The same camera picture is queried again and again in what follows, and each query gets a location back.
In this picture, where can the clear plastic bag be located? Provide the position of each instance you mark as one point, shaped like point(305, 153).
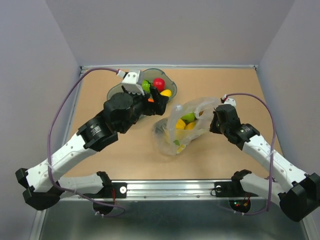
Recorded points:
point(172, 141)

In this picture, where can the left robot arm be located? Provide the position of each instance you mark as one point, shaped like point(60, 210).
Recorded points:
point(45, 183)

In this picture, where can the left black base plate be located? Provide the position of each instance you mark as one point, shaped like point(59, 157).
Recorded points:
point(120, 190)

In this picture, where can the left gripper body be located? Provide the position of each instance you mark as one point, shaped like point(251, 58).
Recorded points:
point(141, 105)

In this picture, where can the yellow toy mango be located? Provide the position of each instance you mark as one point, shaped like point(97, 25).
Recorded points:
point(166, 93)

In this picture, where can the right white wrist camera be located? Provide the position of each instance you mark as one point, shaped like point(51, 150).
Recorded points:
point(225, 100)

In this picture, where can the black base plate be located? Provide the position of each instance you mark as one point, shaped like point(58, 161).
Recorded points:
point(120, 190)
point(225, 189)

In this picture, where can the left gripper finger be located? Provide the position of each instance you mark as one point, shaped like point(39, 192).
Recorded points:
point(153, 93)
point(160, 104)

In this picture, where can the grey-green plastic basin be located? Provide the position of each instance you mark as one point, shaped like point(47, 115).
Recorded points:
point(149, 74)

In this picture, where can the red apple right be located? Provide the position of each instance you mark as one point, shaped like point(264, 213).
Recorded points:
point(159, 83)

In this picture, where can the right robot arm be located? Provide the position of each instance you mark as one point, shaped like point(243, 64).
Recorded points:
point(296, 192)

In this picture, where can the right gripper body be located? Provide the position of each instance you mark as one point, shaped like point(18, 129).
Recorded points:
point(216, 127)

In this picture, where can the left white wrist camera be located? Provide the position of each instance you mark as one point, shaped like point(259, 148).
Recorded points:
point(132, 81)

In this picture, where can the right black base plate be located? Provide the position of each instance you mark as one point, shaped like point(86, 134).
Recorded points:
point(225, 189)

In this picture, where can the green toy watermelon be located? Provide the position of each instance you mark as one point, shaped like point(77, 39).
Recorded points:
point(146, 86)

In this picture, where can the aluminium front rail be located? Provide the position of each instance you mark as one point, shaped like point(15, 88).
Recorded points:
point(170, 188)

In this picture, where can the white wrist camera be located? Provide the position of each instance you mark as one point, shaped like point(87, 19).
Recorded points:
point(225, 100)
point(132, 81)

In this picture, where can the green fruit in bag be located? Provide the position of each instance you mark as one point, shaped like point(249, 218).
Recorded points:
point(189, 117)

